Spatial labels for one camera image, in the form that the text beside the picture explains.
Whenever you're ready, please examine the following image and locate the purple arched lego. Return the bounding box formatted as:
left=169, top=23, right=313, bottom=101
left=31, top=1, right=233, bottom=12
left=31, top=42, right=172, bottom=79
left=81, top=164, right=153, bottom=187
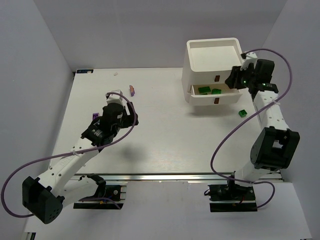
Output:
left=92, top=112, right=100, bottom=120
left=129, top=85, right=135, bottom=97

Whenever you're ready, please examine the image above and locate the green long lego brick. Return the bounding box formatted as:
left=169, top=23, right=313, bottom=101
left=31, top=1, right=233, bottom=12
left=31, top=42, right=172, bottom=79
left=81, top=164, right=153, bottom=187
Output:
left=211, top=88, right=222, bottom=95

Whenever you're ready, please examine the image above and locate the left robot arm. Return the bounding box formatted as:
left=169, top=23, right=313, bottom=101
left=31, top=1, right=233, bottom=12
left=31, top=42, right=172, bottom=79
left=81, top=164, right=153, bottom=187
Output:
left=22, top=101, right=139, bottom=224

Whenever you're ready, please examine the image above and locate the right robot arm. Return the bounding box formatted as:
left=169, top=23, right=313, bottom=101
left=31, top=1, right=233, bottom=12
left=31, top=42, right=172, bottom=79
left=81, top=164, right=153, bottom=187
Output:
left=225, top=58, right=300, bottom=188

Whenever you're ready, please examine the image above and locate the white drawer cabinet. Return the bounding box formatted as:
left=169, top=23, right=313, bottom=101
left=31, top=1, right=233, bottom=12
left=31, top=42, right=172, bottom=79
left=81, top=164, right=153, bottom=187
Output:
left=181, top=37, right=243, bottom=96

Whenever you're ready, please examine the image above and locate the green flat lego plate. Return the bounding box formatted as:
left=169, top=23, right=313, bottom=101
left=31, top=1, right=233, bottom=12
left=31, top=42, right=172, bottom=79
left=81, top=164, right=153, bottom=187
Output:
left=198, top=86, right=211, bottom=95

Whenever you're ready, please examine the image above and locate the small green lego brick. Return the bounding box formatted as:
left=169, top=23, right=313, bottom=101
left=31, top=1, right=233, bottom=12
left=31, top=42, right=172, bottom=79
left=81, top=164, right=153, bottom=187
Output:
left=238, top=109, right=248, bottom=118

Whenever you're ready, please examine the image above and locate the blue label sticker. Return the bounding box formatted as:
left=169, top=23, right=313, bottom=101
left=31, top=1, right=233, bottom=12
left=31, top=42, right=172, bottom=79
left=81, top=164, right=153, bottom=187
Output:
left=76, top=69, right=94, bottom=74

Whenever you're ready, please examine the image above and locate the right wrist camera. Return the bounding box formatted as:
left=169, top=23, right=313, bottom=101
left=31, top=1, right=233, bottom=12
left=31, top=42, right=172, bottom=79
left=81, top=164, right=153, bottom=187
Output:
left=240, top=51, right=258, bottom=70

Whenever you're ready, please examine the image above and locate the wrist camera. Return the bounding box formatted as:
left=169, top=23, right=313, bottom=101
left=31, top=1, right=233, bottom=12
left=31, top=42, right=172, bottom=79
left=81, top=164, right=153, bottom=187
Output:
left=105, top=89, right=124, bottom=107
left=240, top=51, right=258, bottom=70

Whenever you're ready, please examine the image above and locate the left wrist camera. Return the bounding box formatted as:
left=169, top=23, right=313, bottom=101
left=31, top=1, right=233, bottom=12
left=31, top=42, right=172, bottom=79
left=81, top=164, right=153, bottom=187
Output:
left=105, top=89, right=124, bottom=107

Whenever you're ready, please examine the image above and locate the aluminium rail front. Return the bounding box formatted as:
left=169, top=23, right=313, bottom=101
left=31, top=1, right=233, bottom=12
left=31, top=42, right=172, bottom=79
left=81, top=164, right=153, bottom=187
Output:
left=72, top=172, right=283, bottom=182

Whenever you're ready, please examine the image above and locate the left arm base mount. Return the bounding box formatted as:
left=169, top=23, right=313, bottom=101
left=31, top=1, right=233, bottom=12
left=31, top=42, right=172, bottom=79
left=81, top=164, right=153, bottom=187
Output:
left=73, top=174, right=126, bottom=210

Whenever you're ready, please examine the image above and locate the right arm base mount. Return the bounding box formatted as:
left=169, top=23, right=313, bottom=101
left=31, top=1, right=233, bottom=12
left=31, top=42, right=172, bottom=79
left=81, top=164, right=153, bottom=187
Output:
left=203, top=180, right=258, bottom=213

